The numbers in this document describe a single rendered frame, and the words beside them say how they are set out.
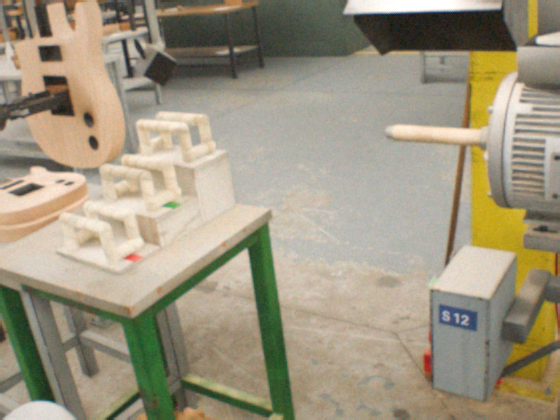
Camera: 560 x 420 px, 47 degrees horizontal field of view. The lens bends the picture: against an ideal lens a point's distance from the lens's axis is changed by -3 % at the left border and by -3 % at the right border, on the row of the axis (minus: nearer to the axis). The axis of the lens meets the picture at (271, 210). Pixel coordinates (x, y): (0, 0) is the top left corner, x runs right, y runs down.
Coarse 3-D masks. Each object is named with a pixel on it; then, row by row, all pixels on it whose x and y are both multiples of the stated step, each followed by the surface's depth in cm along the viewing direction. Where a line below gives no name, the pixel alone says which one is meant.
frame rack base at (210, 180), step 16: (176, 160) 183; (208, 160) 180; (224, 160) 185; (160, 176) 185; (176, 176) 181; (192, 176) 176; (208, 176) 181; (224, 176) 186; (192, 192) 179; (208, 192) 182; (224, 192) 187; (208, 208) 183; (224, 208) 188
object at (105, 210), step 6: (84, 204) 176; (90, 204) 174; (96, 204) 173; (102, 204) 172; (90, 210) 174; (96, 210) 172; (102, 210) 171; (108, 210) 169; (114, 210) 168; (120, 210) 167; (126, 210) 166; (108, 216) 170; (114, 216) 168; (120, 216) 166; (126, 216) 165; (132, 216) 166
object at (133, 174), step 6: (102, 168) 177; (108, 168) 176; (114, 168) 175; (120, 168) 173; (126, 168) 172; (132, 168) 172; (108, 174) 176; (114, 174) 175; (120, 174) 173; (126, 174) 171; (132, 174) 170; (138, 174) 168; (144, 174) 168; (150, 174) 169; (132, 180) 172; (138, 180) 169
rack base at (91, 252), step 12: (96, 240) 178; (120, 240) 177; (60, 252) 174; (84, 252) 172; (96, 252) 171; (144, 252) 168; (156, 252) 169; (96, 264) 165; (120, 264) 163; (132, 264) 163
